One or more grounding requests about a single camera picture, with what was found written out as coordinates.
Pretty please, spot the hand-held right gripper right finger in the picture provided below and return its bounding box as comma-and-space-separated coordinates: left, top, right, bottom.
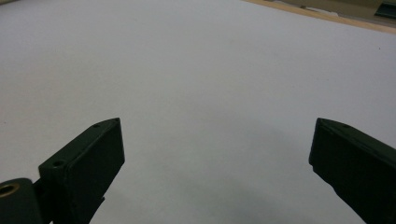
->
308, 117, 396, 224

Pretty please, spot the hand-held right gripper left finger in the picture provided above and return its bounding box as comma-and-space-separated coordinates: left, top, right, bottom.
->
38, 117, 126, 224

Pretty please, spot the white board sheet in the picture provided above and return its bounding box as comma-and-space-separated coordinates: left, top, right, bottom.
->
0, 0, 396, 224

